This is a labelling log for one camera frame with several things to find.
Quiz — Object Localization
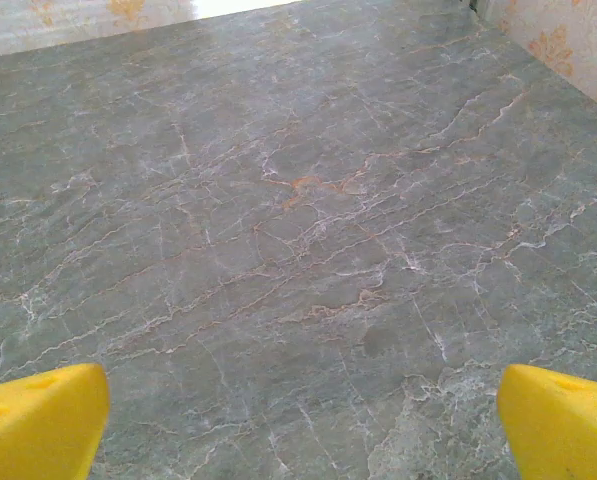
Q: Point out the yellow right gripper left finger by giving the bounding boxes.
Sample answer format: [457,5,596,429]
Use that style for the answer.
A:
[0,363,111,480]

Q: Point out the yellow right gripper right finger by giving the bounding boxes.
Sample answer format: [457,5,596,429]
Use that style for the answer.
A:
[496,363,597,480]

